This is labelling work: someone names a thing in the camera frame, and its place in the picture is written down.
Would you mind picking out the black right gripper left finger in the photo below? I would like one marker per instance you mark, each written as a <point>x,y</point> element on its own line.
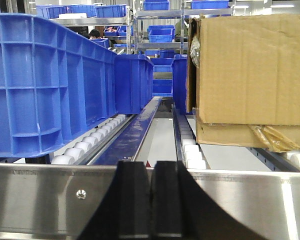
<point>124,212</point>

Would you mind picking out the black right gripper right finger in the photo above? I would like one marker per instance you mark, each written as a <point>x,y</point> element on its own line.
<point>181,210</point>

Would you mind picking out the worn cardboard box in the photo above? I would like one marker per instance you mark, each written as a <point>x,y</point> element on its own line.
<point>243,80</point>

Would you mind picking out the large blue crate on rollers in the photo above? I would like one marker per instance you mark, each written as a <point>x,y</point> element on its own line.
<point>55,85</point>

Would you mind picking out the stainless steel shelf rail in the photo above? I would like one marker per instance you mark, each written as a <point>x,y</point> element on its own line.
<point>56,202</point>

